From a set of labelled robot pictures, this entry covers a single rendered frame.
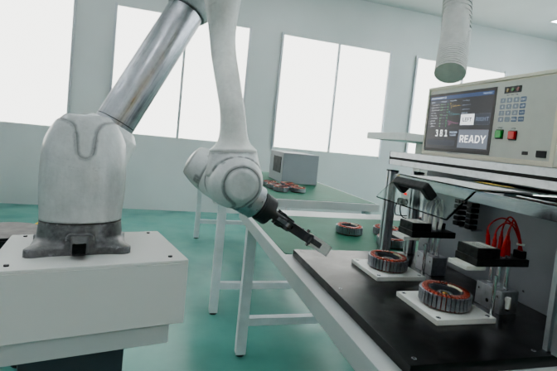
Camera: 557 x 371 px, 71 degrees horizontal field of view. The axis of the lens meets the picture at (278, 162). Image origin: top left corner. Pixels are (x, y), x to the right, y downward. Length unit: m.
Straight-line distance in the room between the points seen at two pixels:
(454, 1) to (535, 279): 1.78
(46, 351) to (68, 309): 0.08
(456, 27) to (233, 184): 1.93
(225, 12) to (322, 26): 5.06
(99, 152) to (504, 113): 0.91
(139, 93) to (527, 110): 0.92
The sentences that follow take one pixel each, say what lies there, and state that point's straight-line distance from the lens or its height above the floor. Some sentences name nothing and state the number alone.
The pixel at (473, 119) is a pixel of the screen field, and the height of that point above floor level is 1.22.
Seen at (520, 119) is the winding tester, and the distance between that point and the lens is 1.04.
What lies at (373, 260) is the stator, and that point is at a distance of 1.16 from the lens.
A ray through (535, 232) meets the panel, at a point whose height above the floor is 0.95.
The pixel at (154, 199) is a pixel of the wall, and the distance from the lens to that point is 5.54.
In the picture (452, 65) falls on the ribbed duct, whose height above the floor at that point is 1.60.
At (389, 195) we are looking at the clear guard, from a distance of 0.91.
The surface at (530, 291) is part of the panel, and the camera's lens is 1.18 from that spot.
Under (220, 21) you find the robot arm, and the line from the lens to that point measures 1.00.
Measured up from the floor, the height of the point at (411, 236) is 0.88.
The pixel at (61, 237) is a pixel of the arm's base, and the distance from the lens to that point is 0.85.
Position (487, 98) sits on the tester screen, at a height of 1.27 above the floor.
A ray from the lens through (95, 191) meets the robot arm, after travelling 0.83.
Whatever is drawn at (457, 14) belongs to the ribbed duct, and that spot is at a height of 1.91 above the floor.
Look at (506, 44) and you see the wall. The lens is 7.84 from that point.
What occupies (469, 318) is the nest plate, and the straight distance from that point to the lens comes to 0.97.
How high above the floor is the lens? 1.12
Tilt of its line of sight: 3 degrees down
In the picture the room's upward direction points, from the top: 6 degrees clockwise
